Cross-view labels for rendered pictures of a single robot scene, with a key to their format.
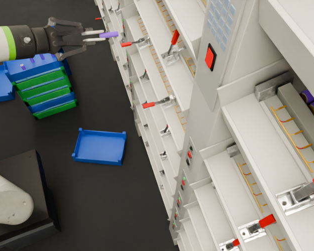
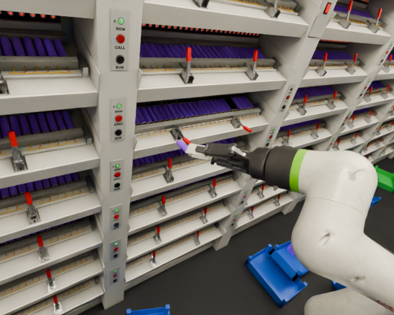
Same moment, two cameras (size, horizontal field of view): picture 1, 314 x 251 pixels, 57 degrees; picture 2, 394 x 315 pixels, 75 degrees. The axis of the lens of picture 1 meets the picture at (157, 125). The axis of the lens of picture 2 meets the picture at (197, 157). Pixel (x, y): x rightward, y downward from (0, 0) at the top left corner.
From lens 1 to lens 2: 127 cm
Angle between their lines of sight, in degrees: 71
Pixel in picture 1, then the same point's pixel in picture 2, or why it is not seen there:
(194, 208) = not seen: hidden behind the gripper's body
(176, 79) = (264, 77)
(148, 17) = (212, 80)
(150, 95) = (187, 174)
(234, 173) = not seen: hidden behind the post
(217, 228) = (295, 114)
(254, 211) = (313, 70)
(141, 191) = (191, 280)
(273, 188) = (343, 28)
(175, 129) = (252, 123)
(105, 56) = not seen: outside the picture
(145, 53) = (187, 135)
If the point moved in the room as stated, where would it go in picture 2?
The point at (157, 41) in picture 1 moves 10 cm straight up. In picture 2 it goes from (236, 80) to (246, 48)
